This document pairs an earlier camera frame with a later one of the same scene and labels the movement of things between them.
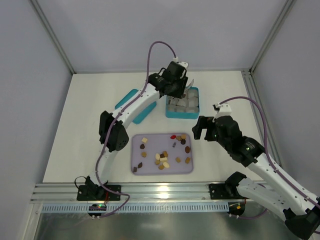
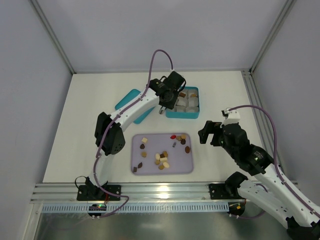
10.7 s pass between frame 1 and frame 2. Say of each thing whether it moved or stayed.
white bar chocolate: stayed
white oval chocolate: stayed
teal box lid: stayed
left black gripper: moved
